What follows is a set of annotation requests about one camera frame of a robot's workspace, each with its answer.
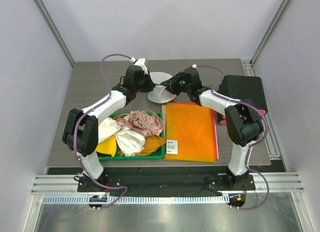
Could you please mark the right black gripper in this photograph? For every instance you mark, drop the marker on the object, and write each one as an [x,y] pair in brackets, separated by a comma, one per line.
[172,83]

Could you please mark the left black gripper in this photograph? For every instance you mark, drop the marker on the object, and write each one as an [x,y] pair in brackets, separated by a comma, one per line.
[151,85]

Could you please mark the white mesh laundry bag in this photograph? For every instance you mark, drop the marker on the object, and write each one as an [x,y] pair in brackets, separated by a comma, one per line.
[159,94]

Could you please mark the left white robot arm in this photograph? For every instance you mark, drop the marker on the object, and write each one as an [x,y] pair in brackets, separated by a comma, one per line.
[81,129]

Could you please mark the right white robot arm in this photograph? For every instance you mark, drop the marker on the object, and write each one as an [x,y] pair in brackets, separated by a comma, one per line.
[236,102]

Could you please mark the pink satin bra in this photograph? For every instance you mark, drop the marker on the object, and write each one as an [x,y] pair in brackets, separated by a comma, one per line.
[146,123]

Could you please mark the white bra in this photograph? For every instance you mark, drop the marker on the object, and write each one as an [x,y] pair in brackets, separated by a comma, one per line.
[109,127]

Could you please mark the mustard yellow bra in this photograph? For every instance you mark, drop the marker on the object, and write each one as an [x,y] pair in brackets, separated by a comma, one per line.
[117,147]

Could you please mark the orange plastic folder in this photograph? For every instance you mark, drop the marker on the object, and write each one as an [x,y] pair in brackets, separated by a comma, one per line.
[188,133]

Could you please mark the green plastic tray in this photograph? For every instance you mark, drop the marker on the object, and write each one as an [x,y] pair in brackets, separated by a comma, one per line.
[156,155]

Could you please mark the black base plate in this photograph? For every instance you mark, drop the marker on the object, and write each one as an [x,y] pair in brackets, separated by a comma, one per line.
[183,185]

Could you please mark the white cable duct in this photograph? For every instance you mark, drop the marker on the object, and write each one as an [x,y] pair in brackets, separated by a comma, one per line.
[93,200]

